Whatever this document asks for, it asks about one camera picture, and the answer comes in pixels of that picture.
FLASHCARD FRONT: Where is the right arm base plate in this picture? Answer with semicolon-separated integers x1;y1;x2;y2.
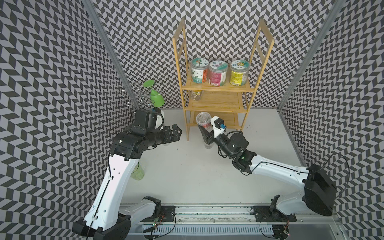
251;205;297;223

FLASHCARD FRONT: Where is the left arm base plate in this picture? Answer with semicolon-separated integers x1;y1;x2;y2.
143;206;176;223

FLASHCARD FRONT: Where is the chrome wire glass rack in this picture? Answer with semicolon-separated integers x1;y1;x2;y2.
118;87;155;110

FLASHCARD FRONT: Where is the yellow label seed jar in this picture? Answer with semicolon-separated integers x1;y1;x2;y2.
230;60;250;86

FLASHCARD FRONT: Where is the bamboo three-tier shelf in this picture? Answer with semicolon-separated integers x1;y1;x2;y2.
172;17;275;140

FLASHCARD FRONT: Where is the green plastic goblet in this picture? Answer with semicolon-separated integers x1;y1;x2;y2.
143;80;165;108

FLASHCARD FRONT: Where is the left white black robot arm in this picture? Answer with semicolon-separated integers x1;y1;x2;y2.
72;125;182;240

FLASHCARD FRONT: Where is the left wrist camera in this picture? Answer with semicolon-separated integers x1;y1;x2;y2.
152;108;165;130

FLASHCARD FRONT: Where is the flower seed jar pink label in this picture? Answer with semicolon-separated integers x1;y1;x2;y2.
208;60;228;87

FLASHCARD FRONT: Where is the small clear tub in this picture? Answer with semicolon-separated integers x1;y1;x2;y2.
205;143;214;149
196;112;212;130
190;91;203;101

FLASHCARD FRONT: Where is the carrot seed jar red label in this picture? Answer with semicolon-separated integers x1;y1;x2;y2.
191;58;210;84

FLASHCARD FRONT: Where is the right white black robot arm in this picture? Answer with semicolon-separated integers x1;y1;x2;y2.
199;126;337;217

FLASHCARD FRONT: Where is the aluminium front rail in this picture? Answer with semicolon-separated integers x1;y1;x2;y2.
89;203;343;226

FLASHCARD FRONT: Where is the green translucent plastic cup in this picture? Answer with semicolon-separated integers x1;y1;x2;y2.
131;163;145;181

